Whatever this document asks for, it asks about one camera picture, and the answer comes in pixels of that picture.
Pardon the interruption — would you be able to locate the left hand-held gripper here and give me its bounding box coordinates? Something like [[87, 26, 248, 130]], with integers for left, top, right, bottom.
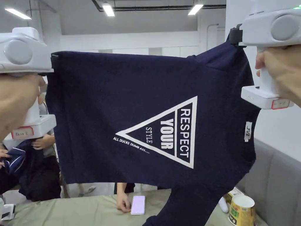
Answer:
[[0, 27, 59, 142]]

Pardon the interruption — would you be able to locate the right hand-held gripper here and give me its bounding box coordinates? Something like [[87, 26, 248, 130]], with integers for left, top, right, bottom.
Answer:
[[229, 0, 301, 110]]

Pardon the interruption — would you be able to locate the dark blue printed shirt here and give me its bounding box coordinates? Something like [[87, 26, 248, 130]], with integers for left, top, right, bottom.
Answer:
[[44, 35, 257, 226]]

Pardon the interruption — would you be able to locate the person's left hand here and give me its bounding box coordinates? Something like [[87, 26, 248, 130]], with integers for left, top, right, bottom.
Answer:
[[0, 73, 46, 142]]

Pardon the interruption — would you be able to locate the person's right hand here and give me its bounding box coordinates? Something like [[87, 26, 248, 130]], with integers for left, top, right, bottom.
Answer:
[[255, 43, 301, 107]]

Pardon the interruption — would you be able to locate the grey padded headboard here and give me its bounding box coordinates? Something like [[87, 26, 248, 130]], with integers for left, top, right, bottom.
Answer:
[[242, 138, 301, 226]]

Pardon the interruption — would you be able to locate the spare hand-held gripper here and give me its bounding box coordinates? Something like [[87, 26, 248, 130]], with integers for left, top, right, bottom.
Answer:
[[0, 197, 16, 221]]

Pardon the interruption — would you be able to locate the yellow carton box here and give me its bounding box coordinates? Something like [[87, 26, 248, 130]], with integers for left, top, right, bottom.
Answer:
[[223, 187, 246, 201]]

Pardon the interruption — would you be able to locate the bed with pale green sheet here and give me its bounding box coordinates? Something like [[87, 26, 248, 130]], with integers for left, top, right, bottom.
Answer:
[[0, 192, 262, 226]]

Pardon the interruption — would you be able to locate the white hand controller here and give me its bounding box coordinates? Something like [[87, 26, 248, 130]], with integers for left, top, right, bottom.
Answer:
[[218, 196, 230, 214]]

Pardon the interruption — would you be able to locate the yellow green paper cup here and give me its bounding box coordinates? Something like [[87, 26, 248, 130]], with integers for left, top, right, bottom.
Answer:
[[228, 195, 256, 226]]

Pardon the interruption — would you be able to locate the white smartphone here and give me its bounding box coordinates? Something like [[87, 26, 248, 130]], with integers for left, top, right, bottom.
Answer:
[[130, 195, 146, 215]]

